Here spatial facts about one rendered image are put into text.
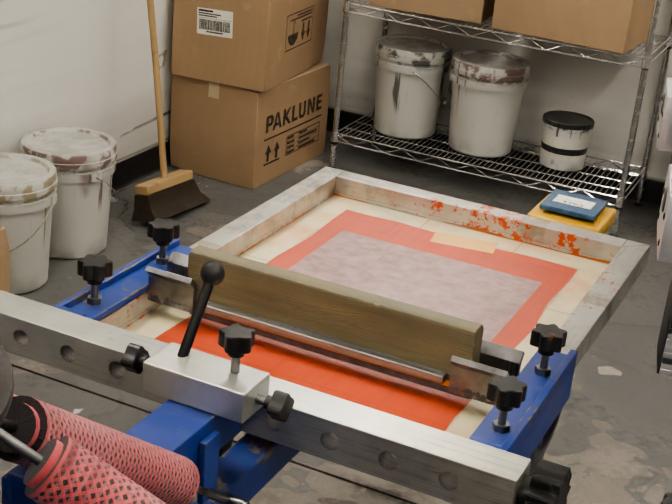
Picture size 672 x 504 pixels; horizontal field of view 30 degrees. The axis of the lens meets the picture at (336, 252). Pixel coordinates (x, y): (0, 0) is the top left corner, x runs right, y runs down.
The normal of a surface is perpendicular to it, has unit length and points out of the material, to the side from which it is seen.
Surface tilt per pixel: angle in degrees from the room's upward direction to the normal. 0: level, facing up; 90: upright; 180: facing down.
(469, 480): 90
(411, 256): 0
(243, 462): 0
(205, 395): 90
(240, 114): 89
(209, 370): 0
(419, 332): 90
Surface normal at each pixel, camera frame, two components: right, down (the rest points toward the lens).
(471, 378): -0.44, 0.32
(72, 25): 0.90, 0.25
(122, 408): 0.09, -0.92
